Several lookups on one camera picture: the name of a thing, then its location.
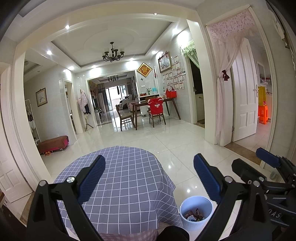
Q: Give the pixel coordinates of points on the white clothes rack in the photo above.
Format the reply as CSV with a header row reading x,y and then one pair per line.
x,y
31,120

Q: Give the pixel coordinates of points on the large black chandelier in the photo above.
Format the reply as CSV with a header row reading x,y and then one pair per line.
x,y
113,54

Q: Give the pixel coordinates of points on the wooden framed wall picture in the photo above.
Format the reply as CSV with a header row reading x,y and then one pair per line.
x,y
164,62

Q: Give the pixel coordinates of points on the white floor air conditioner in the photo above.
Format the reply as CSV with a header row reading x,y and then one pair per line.
x,y
101,102

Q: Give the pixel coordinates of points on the grey checked tablecloth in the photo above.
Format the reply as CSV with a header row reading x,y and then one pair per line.
x,y
129,185

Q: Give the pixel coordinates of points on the pink checked cloth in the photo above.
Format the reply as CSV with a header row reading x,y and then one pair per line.
x,y
129,236

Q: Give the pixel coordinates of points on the person's black trouser leg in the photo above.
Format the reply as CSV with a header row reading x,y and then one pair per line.
x,y
172,235

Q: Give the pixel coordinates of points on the pink jacket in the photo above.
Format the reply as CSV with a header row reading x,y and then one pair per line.
x,y
82,100

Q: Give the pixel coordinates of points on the wooden coat stand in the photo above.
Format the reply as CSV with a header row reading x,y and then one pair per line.
x,y
89,124

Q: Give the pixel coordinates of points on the brown upholstered bench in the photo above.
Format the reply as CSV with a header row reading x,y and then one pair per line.
x,y
53,143

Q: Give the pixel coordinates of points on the small black chandelier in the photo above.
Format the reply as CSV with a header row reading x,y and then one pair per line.
x,y
112,78

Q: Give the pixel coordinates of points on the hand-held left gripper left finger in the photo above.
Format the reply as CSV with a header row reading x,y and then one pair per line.
x,y
91,178

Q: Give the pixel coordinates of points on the white sideboard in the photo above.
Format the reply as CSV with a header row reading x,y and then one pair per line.
x,y
143,111

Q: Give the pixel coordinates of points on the green curtain valance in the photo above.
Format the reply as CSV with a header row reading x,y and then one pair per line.
x,y
192,49

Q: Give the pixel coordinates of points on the red hanging wall ornament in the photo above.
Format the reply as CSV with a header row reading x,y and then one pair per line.
x,y
154,72

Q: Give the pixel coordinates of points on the orange slippers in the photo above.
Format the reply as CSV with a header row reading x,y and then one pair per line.
x,y
47,153

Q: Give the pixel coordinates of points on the wall of paper certificates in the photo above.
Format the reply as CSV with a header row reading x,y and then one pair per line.
x,y
175,78

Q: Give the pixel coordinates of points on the wooden dining chair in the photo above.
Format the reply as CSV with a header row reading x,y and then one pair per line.
x,y
156,117
124,117

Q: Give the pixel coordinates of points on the dark red bow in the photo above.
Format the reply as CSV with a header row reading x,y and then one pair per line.
x,y
225,75

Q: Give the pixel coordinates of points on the dark wooden dining table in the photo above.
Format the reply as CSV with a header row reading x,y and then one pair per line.
x,y
141,103

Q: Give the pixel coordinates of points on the pink floral sheer curtain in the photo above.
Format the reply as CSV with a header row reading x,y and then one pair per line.
x,y
222,97

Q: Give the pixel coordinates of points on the red tote bag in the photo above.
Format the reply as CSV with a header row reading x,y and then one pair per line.
x,y
171,93

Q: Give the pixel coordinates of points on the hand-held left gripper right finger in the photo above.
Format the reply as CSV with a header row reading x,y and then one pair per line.
x,y
207,176

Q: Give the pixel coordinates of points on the diamond gold framed picture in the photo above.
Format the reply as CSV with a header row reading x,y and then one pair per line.
x,y
144,69

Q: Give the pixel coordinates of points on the white panel door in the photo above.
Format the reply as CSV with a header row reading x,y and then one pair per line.
x,y
11,176
245,104

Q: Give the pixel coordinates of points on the framed ink painting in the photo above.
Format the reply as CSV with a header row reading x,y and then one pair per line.
x,y
41,97

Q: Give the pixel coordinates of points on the light blue box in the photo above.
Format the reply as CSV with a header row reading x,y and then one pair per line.
x,y
154,90

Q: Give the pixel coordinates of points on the white ribbed waste bin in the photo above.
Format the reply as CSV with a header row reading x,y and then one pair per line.
x,y
196,226

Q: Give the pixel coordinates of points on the orange plastic stool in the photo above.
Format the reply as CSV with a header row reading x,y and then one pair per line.
x,y
263,113

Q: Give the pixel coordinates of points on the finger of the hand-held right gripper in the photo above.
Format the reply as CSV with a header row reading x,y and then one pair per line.
x,y
245,170
268,157

